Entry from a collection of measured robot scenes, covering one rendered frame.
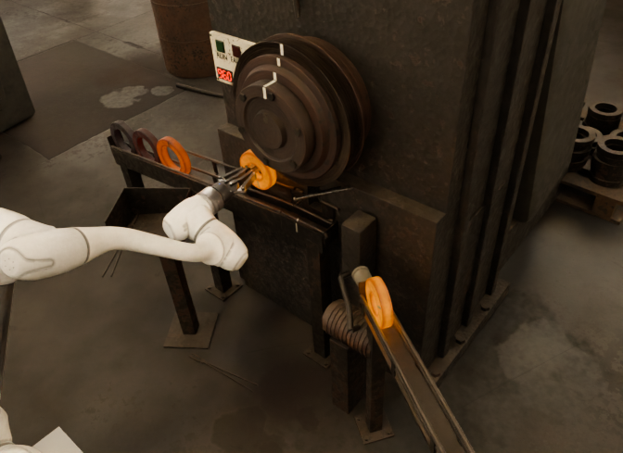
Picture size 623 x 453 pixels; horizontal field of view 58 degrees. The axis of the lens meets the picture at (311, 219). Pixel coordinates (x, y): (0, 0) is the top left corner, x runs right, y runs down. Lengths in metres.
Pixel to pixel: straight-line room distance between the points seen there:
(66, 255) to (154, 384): 1.16
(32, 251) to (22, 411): 1.32
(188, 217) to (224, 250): 0.16
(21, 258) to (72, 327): 1.46
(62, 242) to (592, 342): 2.10
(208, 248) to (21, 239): 0.54
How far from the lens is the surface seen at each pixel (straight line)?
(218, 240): 1.73
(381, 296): 1.61
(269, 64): 1.66
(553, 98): 2.30
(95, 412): 2.50
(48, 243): 1.42
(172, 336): 2.61
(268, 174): 1.96
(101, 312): 2.84
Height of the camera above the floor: 1.96
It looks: 40 degrees down
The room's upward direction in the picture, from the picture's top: 4 degrees counter-clockwise
